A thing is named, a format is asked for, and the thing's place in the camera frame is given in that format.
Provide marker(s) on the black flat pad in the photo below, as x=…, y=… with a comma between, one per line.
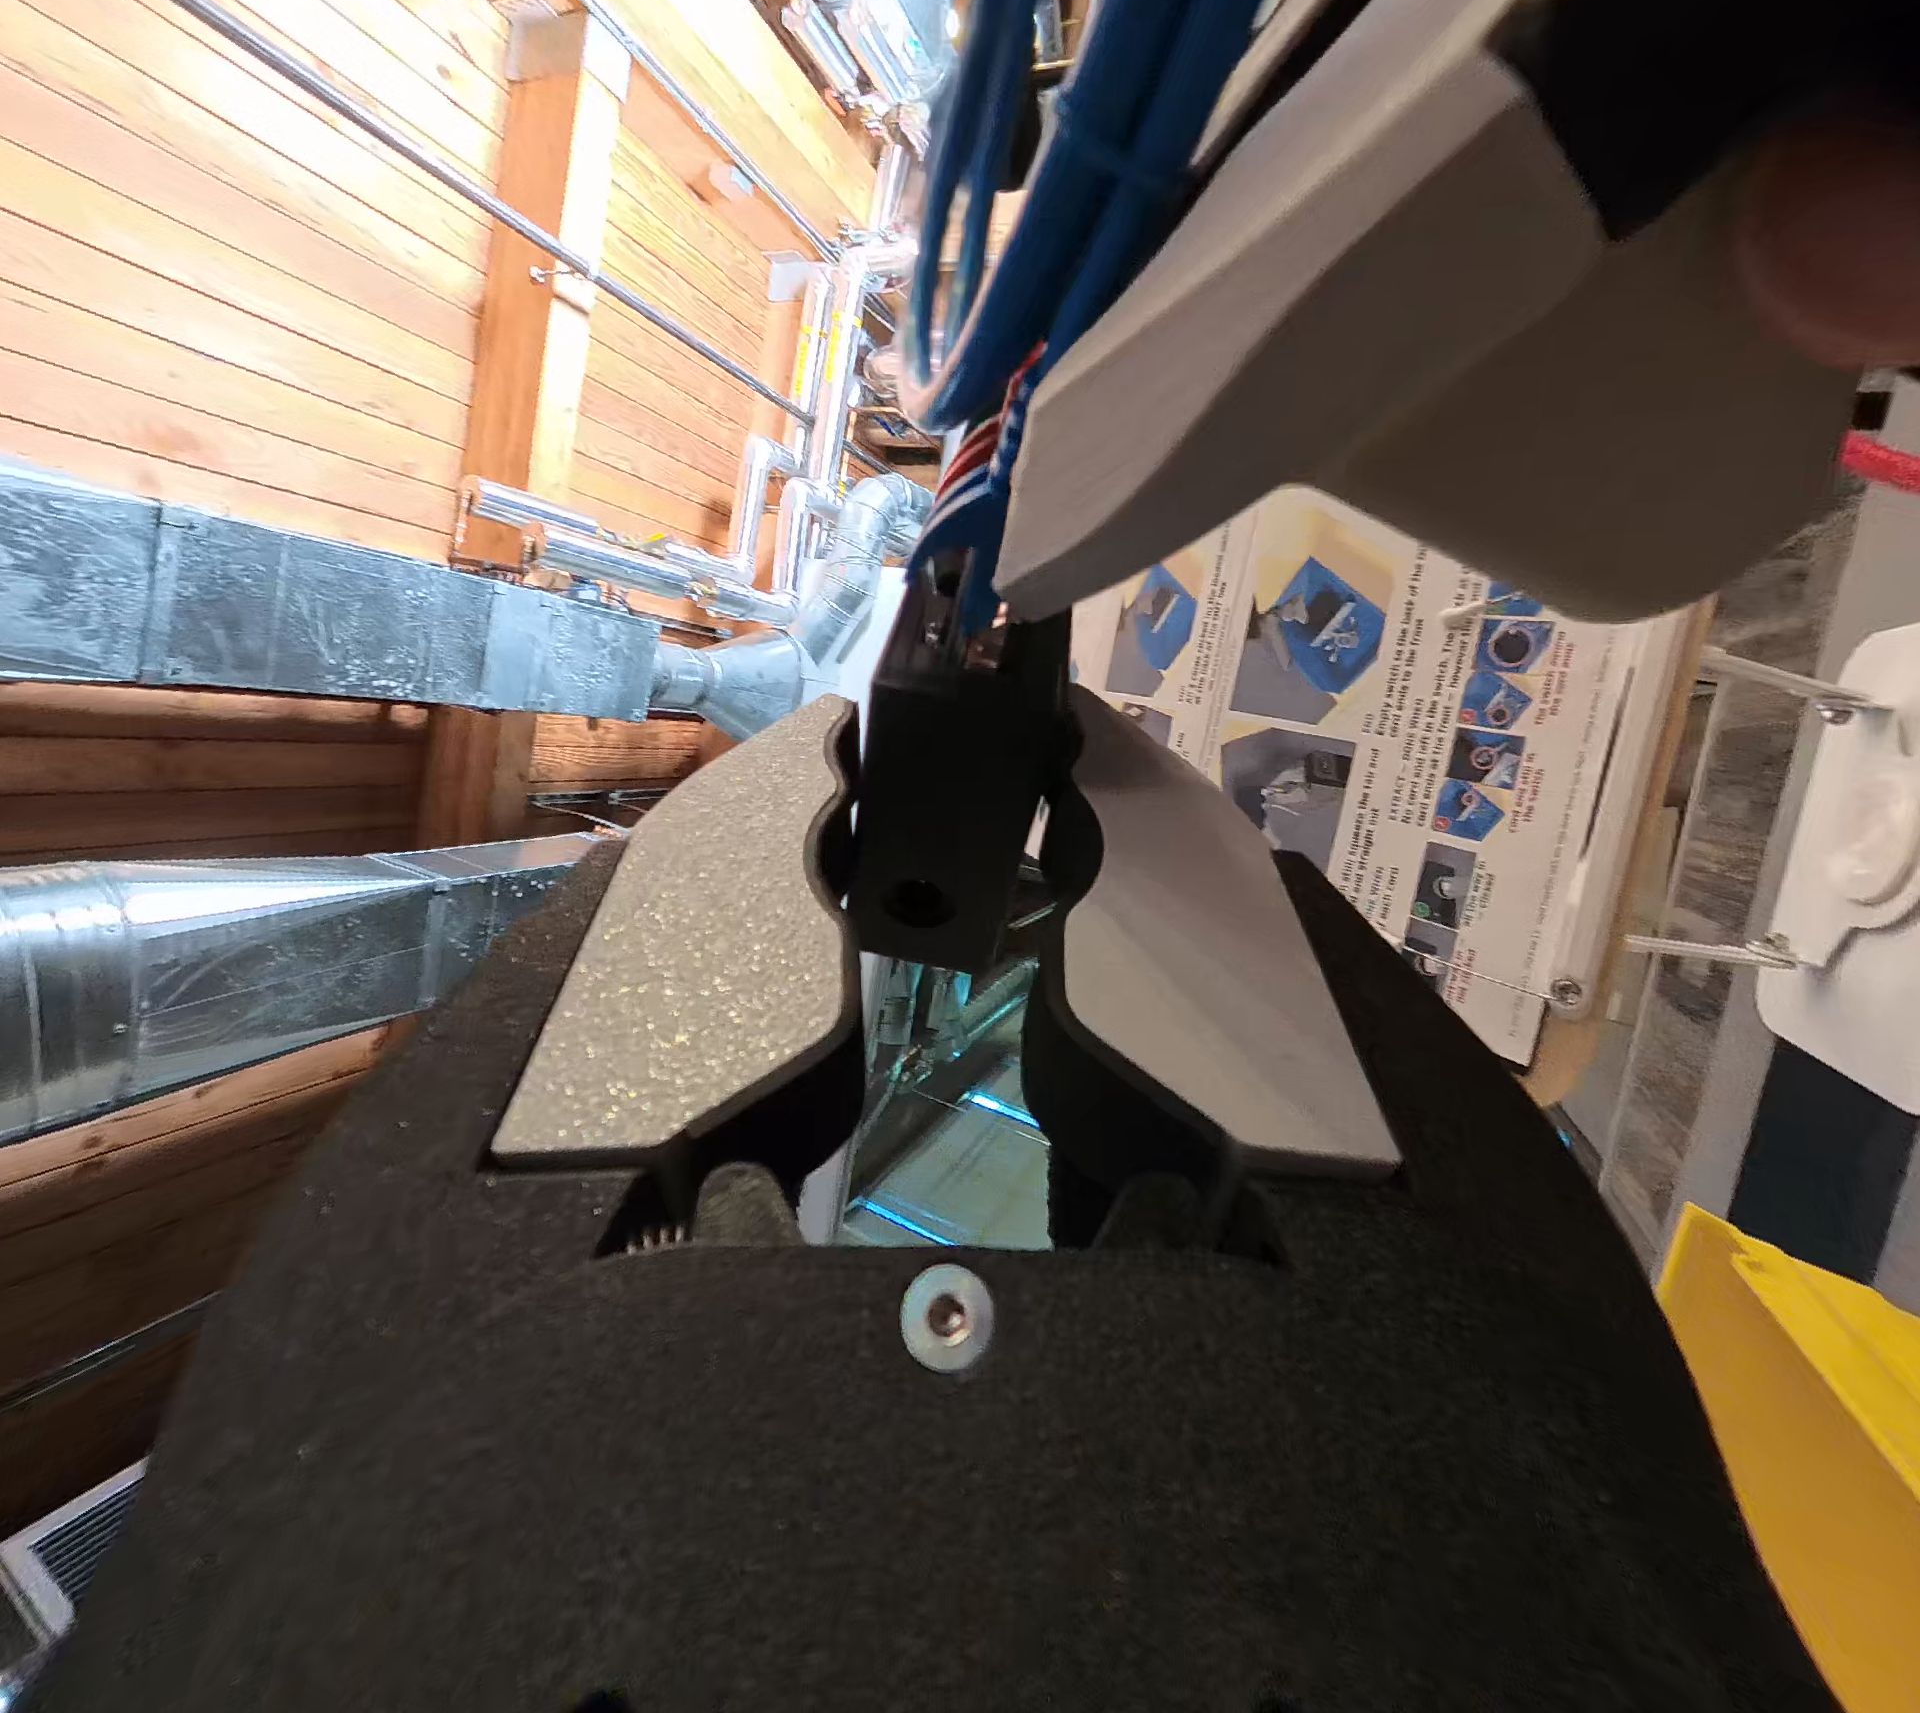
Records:
x=1817, y=1173

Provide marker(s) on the yellow plastic bin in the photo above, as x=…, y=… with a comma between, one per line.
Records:
x=1800, y=1444

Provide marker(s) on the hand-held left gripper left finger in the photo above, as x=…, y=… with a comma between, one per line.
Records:
x=690, y=994

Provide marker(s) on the white sign base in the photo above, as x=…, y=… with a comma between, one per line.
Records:
x=1846, y=873

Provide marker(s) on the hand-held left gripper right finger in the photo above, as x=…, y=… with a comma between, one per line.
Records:
x=1217, y=994

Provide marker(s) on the printed instruction sheet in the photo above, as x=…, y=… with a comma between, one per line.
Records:
x=1411, y=726

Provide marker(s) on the person's right hand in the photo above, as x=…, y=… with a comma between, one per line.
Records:
x=1836, y=245

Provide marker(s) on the black ethernet port box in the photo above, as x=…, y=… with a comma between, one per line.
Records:
x=954, y=786

